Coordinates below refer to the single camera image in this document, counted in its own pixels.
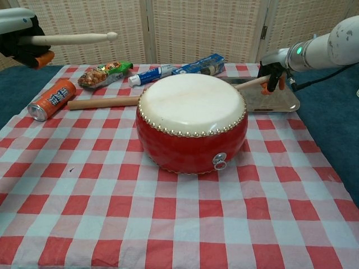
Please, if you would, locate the long blue carton box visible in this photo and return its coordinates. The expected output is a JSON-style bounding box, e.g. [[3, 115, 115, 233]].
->
[[171, 53, 226, 77]]

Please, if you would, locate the wooden drumstick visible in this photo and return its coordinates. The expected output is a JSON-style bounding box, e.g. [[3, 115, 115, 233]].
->
[[234, 75, 271, 90], [29, 31, 118, 45]]

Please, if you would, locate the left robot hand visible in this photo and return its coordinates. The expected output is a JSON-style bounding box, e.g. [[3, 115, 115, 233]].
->
[[0, 7, 56, 69]]

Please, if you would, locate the wooden rolling pin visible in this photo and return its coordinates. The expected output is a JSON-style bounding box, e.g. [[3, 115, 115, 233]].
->
[[67, 96, 140, 111]]

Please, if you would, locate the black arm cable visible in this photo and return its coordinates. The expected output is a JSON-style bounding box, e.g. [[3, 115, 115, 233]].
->
[[290, 64, 359, 92]]

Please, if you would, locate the red white checkered tablecloth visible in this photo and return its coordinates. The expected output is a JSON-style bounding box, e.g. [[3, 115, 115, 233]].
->
[[0, 63, 356, 269]]

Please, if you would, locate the blue white toothpaste tube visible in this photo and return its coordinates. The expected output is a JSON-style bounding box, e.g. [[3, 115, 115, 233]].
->
[[128, 64, 176, 88]]

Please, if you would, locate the woven folding screen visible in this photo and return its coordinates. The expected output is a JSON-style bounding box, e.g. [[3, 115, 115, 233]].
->
[[0, 0, 359, 72]]

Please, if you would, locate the orange drink can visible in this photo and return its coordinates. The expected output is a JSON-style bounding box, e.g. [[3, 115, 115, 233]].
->
[[27, 79, 77, 122]]

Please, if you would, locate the red Chinese drum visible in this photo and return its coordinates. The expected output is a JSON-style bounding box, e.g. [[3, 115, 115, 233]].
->
[[136, 73, 247, 175]]

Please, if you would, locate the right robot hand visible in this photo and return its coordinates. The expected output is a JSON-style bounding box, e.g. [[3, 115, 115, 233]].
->
[[257, 47, 291, 96]]

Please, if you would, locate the rectangular metal tray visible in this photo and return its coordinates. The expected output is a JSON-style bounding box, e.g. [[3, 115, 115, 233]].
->
[[221, 77, 301, 114]]

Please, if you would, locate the green snack bag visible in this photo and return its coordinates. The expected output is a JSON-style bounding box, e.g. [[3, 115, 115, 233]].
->
[[77, 61, 134, 90]]

